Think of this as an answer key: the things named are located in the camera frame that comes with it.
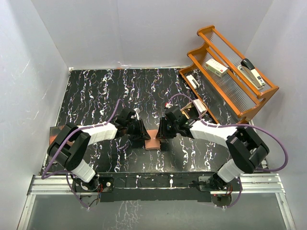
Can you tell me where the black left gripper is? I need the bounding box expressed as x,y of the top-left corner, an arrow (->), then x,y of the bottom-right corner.
125,118 -> 151,141

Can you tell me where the pink leather card holder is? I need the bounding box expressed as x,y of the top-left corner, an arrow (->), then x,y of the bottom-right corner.
144,129 -> 161,150

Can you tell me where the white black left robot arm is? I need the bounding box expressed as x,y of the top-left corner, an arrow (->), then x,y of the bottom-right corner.
47,108 -> 151,191

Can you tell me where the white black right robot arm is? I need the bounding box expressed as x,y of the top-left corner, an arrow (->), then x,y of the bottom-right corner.
156,106 -> 270,190

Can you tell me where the beige card tray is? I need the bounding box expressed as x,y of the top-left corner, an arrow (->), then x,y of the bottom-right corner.
180,102 -> 208,119

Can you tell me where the white card stack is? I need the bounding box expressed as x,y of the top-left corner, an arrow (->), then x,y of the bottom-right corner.
193,99 -> 207,114

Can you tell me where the small white stapler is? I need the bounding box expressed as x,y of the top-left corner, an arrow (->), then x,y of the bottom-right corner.
186,75 -> 200,89

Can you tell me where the orange wooden shelf rack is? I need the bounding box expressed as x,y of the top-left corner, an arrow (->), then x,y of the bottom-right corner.
179,25 -> 279,124

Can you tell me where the white staples box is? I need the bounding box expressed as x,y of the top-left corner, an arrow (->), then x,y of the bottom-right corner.
205,58 -> 228,78

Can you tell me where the black beige stapler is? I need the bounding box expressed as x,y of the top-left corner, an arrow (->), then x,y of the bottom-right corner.
237,58 -> 266,89

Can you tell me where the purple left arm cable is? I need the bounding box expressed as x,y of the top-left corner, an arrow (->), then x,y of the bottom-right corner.
41,98 -> 127,208

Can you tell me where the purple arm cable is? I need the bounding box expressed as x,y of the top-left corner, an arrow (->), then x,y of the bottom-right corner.
41,98 -> 127,208
165,93 -> 290,208

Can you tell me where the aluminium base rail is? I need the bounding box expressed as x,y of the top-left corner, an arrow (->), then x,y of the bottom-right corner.
18,173 -> 296,230

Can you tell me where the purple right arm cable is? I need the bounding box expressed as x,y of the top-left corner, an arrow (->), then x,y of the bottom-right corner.
165,93 -> 290,208

